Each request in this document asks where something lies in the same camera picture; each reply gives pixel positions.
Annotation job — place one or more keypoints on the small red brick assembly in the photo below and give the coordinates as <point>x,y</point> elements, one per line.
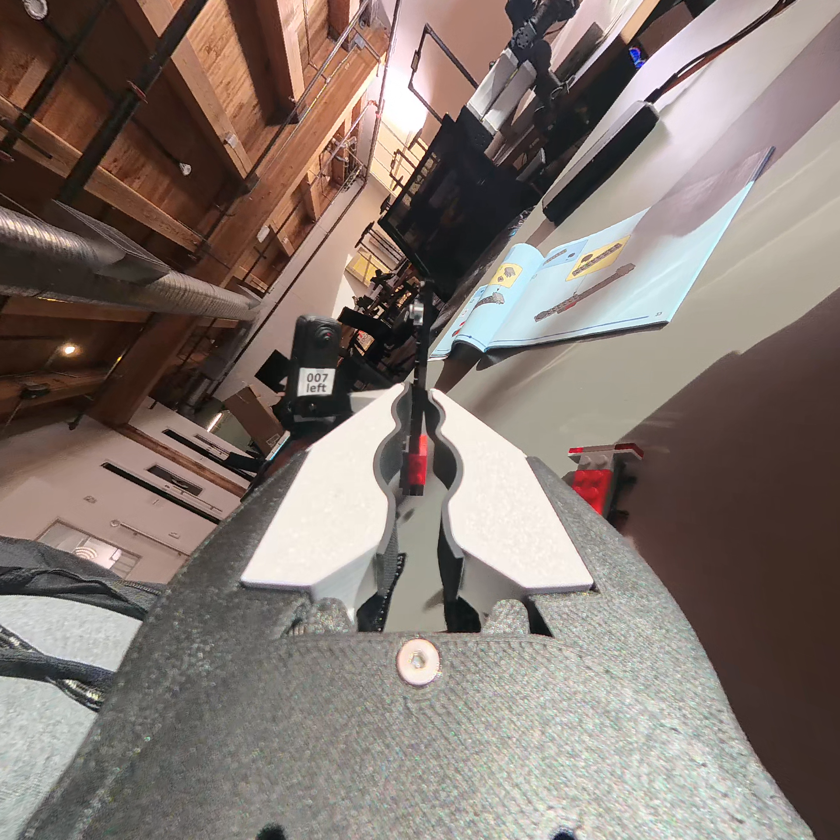
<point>590,485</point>

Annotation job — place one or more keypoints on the light blue instruction booklet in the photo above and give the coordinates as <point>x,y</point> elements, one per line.
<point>623,289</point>

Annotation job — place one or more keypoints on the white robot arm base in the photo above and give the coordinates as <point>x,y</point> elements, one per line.
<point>505,85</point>

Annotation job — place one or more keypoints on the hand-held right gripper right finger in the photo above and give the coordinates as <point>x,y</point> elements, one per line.
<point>518,525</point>

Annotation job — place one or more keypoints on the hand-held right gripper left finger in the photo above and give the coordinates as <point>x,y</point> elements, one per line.
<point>315,518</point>

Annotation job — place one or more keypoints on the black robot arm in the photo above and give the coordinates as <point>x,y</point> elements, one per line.
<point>544,65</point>

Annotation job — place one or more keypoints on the grey desk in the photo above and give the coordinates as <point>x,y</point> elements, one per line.
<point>577,394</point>

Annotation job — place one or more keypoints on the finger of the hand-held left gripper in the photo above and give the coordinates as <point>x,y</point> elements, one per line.
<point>361,403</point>

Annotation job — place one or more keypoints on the silver ventilation duct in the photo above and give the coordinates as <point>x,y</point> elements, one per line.
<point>98,262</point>

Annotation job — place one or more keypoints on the black power strip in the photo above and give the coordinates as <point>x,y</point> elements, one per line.
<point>597,164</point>

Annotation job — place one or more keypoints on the ceiling lamp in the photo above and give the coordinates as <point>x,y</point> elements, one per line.
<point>67,349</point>

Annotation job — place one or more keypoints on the black toy brick beam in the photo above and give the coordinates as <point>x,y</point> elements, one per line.
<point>420,367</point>

